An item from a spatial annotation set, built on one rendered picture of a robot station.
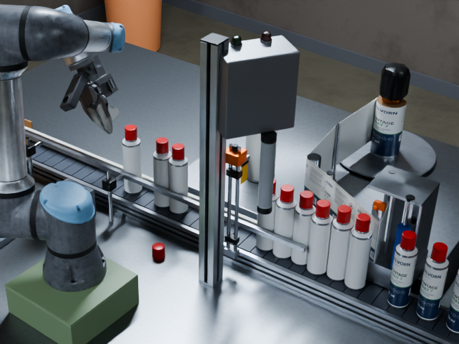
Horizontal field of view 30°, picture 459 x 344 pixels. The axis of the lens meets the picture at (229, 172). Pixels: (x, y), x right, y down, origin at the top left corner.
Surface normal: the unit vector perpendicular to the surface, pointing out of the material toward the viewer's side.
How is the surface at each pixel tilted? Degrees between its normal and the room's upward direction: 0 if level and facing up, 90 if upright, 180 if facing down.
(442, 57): 90
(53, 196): 7
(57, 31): 65
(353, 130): 90
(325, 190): 90
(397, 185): 0
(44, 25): 50
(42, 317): 90
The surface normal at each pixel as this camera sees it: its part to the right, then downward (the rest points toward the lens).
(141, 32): 0.36, 0.56
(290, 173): 0.03, -0.84
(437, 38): -0.61, 0.42
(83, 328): 0.79, 0.35
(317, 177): -0.86, 0.26
